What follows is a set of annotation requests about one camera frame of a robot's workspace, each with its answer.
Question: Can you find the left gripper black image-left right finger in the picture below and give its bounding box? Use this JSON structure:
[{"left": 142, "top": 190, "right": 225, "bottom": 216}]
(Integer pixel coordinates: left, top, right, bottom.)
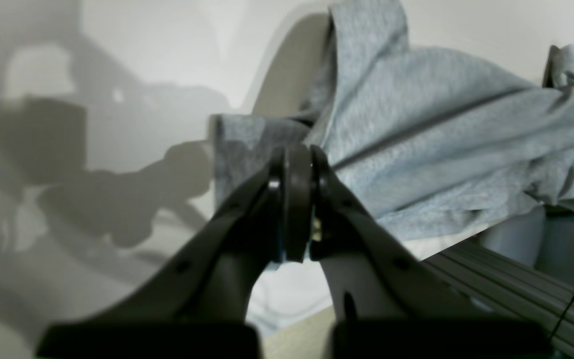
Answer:
[{"left": 298, "top": 145, "right": 552, "bottom": 359}]

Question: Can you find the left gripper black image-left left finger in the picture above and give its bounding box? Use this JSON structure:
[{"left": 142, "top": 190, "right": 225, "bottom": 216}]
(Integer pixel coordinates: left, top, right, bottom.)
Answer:
[{"left": 36, "top": 145, "right": 300, "bottom": 359}]

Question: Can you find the grey t-shirt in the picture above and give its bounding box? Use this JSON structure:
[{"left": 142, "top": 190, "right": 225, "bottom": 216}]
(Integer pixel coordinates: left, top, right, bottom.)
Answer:
[{"left": 210, "top": 0, "right": 574, "bottom": 280}]

